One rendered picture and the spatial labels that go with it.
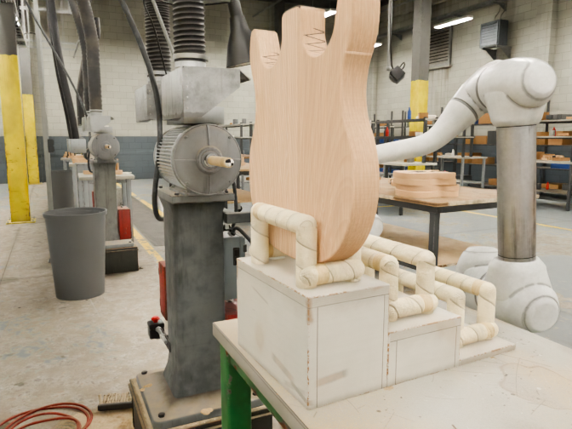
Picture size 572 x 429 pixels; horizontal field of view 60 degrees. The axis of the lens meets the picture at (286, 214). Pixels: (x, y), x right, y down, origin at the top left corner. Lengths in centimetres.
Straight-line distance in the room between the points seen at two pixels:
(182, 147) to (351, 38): 115
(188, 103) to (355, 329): 91
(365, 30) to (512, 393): 59
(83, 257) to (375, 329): 376
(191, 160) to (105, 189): 353
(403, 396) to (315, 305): 22
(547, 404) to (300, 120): 57
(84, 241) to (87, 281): 34
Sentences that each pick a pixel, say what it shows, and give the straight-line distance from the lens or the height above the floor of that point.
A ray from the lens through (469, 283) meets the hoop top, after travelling 105.
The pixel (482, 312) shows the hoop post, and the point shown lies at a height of 100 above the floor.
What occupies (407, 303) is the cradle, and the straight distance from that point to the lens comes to 87.
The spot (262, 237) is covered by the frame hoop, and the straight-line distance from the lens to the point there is 89.
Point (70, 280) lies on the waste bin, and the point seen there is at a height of 18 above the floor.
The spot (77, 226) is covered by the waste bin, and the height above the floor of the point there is 62.
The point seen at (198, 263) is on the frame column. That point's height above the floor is 84.
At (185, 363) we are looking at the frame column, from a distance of 211.
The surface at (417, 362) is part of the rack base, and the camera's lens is 88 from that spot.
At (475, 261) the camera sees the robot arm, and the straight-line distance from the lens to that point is 168.
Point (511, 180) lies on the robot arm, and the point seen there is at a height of 121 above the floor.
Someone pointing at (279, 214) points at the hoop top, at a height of 120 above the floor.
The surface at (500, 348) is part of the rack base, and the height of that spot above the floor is 94.
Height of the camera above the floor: 133
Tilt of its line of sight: 9 degrees down
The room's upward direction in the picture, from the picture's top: straight up
